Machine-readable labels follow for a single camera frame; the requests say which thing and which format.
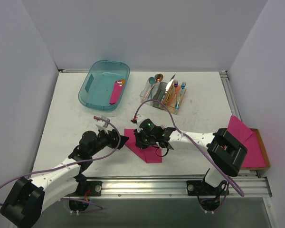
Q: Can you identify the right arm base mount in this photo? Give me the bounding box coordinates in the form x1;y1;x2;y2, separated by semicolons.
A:
186;180;229;197

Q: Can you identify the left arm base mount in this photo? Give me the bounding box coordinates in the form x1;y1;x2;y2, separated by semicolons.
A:
69;180;103;197

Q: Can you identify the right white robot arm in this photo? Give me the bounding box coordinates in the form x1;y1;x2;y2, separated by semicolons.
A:
131;115;247;194

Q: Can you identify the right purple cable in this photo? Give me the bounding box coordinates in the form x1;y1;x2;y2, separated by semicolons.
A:
134;99;245;197

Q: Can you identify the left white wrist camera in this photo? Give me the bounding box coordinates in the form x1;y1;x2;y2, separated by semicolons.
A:
93;116;110;134

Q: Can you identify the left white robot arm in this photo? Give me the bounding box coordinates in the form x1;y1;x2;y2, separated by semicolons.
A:
0;130;129;228

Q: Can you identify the copper spoon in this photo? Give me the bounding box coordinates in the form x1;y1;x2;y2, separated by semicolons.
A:
142;74;163;101

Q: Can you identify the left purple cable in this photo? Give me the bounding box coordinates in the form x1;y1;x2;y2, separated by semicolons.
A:
0;120;122;212

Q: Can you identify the rolled pink napkin bundle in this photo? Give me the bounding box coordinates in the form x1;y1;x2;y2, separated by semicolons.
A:
109;79;125;105

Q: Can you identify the teal plastic bin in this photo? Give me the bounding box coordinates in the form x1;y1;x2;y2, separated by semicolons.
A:
78;60;130;112

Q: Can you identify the brown napkin tray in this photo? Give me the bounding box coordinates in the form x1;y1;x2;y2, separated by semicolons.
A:
225;127;271;170

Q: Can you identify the blue iridescent fork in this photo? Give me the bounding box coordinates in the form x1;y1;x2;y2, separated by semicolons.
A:
176;81;186;110

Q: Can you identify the aluminium frame rail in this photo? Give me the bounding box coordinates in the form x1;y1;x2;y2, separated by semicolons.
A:
16;175;273;200

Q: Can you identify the purple cable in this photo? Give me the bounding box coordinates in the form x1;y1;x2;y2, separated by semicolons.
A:
134;99;245;197
0;120;122;212

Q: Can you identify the pink napkin stack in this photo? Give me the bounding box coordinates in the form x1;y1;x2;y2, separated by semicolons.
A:
227;115;268;169

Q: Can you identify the silver knife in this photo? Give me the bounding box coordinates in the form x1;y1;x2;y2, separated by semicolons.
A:
161;74;175;102

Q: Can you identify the orange fork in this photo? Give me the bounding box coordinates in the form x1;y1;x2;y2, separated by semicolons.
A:
169;85;181;104

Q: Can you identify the clear acrylic utensil organizer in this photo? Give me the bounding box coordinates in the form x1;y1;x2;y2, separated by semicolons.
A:
140;76;186;114

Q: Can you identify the purple fork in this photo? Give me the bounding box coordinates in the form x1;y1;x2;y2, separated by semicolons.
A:
172;80;179;99

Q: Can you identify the teal spoon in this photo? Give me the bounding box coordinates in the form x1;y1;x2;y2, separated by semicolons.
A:
147;77;156;98

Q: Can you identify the pink paper napkin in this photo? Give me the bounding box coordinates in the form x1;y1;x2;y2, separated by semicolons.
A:
124;129;162;164

